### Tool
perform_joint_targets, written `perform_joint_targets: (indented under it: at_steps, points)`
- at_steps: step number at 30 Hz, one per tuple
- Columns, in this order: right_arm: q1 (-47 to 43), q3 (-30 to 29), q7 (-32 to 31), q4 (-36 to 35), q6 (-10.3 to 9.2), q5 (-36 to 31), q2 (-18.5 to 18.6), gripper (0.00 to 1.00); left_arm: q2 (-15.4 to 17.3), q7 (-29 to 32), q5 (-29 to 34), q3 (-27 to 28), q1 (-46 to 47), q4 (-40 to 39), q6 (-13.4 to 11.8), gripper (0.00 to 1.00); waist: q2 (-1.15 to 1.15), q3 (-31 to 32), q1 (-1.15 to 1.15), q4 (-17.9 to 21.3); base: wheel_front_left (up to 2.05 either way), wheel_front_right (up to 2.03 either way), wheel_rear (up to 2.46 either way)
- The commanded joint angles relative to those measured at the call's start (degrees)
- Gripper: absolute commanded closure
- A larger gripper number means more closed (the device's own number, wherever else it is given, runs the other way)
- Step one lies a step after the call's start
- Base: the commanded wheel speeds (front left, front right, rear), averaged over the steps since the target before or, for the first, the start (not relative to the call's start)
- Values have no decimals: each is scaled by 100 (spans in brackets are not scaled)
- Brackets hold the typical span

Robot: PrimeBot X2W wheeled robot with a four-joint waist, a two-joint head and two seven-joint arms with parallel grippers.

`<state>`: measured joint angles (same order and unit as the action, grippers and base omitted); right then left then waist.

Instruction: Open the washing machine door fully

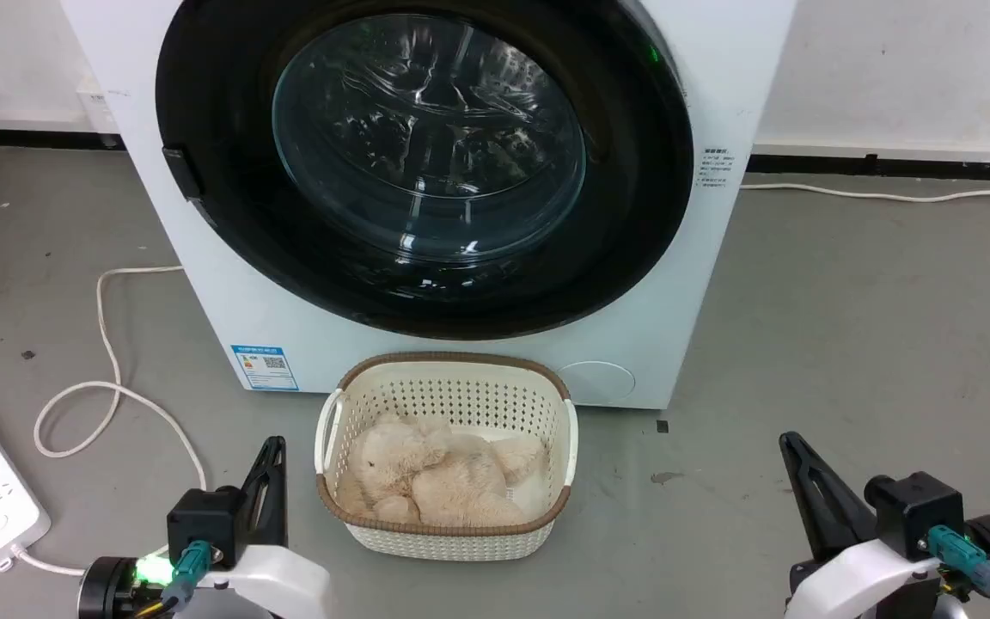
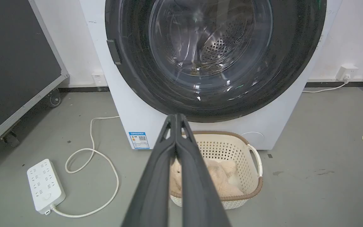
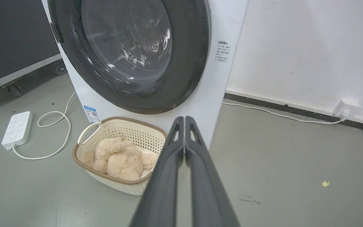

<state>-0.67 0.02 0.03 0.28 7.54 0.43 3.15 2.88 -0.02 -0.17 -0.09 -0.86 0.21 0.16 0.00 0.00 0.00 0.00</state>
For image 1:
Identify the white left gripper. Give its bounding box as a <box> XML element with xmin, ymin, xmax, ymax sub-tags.
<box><xmin>177</xmin><ymin>436</ymin><xmax>337</xmax><ymax>619</ymax></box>

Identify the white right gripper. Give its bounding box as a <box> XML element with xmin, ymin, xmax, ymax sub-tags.
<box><xmin>779</xmin><ymin>432</ymin><xmax>944</xmax><ymax>619</ymax></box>

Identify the black round glass washer door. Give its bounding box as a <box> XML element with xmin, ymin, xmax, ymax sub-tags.
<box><xmin>155</xmin><ymin>0</ymin><xmax>695</xmax><ymax>340</ymax></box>

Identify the white front-load washing machine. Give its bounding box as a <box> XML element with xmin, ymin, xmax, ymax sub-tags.
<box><xmin>61</xmin><ymin>0</ymin><xmax>797</xmax><ymax>410</ymax></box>

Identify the blue energy label sticker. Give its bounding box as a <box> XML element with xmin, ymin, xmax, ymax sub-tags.
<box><xmin>230</xmin><ymin>345</ymin><xmax>300</xmax><ymax>392</ymax></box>

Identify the beige plush toy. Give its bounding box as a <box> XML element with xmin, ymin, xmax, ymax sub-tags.
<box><xmin>336</xmin><ymin>413</ymin><xmax>549</xmax><ymax>527</ymax></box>

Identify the cream perforated laundry basket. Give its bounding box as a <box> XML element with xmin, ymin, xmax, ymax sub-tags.
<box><xmin>315</xmin><ymin>351</ymin><xmax>579</xmax><ymax>561</ymax></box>

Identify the round drain filter cover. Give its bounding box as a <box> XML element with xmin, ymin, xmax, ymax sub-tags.
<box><xmin>557</xmin><ymin>361</ymin><xmax>636</xmax><ymax>405</ymax></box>

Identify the teal left connector cable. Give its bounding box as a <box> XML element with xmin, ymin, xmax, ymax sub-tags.
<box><xmin>138</xmin><ymin>540</ymin><xmax>214</xmax><ymax>619</ymax></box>

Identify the teal connector cable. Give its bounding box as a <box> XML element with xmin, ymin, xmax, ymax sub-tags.
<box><xmin>138</xmin><ymin>540</ymin><xmax>214</xmax><ymax>619</ymax></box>
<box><xmin>927</xmin><ymin>526</ymin><xmax>990</xmax><ymax>619</ymax></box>

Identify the teal right connector cable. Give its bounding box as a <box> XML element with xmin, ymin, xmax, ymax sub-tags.
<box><xmin>927</xmin><ymin>526</ymin><xmax>990</xmax><ymax>619</ymax></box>

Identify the white power strip cord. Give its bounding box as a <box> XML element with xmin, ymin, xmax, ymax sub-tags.
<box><xmin>14</xmin><ymin>265</ymin><xmax>209</xmax><ymax>577</ymax></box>

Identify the thin white floor cable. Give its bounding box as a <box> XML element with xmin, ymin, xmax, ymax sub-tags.
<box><xmin>740</xmin><ymin>176</ymin><xmax>990</xmax><ymax>204</ymax></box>

